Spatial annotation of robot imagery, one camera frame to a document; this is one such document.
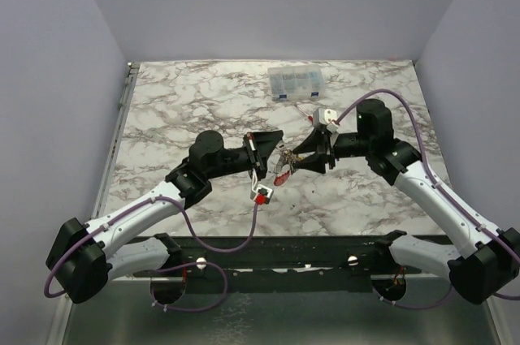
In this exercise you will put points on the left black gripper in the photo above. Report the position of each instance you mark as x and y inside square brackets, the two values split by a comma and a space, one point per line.
[259, 144]

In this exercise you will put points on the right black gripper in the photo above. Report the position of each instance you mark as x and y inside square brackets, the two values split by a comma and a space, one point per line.
[326, 148]

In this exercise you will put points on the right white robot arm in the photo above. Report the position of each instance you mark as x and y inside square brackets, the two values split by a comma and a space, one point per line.
[481, 258]

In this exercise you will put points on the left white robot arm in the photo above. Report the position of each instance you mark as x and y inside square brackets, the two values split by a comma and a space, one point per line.
[86, 256]

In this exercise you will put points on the red blue screwdriver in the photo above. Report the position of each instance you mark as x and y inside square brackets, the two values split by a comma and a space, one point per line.
[308, 116]

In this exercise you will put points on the clear plastic screw box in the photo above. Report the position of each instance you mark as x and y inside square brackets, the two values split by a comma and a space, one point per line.
[296, 83]

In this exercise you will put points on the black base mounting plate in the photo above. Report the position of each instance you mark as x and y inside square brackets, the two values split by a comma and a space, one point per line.
[278, 265]

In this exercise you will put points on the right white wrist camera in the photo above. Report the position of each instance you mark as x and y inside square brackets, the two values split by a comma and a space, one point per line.
[324, 120]

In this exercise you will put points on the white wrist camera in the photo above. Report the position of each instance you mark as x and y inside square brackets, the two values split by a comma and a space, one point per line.
[261, 194]
[324, 120]

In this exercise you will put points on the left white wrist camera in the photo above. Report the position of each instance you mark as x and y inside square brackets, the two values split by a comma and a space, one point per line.
[261, 194]

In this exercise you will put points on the left side metal rail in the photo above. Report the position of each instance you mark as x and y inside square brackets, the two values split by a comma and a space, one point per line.
[123, 109]

